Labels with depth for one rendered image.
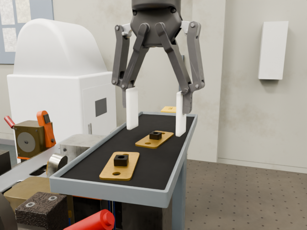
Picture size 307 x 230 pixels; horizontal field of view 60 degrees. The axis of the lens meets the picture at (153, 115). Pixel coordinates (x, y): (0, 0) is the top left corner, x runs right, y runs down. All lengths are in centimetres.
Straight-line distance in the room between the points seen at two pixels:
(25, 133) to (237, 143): 237
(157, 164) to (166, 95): 265
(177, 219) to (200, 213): 32
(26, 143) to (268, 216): 93
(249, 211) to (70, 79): 175
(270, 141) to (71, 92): 202
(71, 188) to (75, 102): 207
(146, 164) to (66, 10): 325
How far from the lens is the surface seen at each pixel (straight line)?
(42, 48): 258
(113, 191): 30
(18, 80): 273
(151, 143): 43
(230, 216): 112
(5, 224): 29
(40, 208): 41
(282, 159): 309
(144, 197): 29
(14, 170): 81
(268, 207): 122
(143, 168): 35
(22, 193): 50
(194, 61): 40
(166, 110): 69
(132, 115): 45
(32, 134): 100
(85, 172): 35
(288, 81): 291
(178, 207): 77
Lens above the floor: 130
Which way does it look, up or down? 13 degrees down
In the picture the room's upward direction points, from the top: straight up
